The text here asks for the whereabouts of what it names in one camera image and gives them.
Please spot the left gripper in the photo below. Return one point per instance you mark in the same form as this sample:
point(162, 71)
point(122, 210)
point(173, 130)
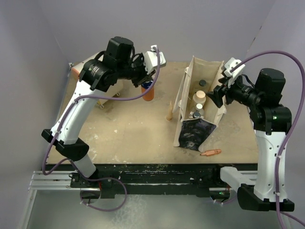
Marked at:
point(144, 77)

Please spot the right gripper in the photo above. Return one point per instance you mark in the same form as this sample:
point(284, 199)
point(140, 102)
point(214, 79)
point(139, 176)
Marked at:
point(217, 94)

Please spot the white bottle wooden cap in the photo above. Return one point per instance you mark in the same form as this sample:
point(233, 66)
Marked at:
point(199, 97)

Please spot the clear square bottle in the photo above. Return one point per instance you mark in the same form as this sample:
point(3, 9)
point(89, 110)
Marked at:
point(195, 115)
point(203, 85)

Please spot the silver metallic bottle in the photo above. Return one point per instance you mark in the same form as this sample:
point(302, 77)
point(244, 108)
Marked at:
point(199, 108)

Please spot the dark blue orange pump bottle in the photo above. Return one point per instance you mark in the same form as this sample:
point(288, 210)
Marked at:
point(149, 96)

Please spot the clear square bottle front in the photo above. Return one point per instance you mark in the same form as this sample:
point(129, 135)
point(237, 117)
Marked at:
point(195, 115)

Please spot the canvas tote bag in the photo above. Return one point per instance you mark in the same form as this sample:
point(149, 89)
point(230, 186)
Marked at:
point(192, 133)

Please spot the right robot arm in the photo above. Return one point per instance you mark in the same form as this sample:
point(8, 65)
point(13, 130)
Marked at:
point(271, 123)

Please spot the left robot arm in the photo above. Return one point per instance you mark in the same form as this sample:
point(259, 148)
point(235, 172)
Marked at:
point(118, 61)

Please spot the wooden cone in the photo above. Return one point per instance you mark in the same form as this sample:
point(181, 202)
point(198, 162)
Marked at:
point(170, 112)

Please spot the orange highlighter pen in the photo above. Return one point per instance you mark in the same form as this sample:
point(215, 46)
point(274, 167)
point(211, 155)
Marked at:
point(211, 152)

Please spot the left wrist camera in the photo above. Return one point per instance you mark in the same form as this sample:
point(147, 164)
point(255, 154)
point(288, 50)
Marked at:
point(151, 59)

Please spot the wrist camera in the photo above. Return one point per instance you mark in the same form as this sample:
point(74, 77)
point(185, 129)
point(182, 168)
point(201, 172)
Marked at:
point(151, 59)
point(231, 70)

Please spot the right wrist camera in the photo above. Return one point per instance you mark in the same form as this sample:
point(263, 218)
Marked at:
point(231, 70)

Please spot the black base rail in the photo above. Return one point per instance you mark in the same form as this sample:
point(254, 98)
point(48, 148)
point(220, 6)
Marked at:
point(201, 180)

